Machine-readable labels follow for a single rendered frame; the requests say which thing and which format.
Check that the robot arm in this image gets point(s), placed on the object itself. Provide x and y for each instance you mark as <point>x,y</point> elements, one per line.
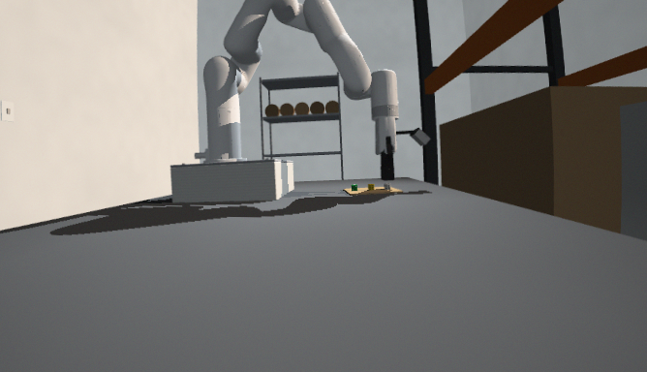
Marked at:
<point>221,75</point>

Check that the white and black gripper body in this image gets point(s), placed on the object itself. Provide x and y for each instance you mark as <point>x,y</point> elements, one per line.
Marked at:
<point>385,127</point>

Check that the tan square mat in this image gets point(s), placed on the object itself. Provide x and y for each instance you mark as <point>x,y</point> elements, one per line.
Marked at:
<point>378,190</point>

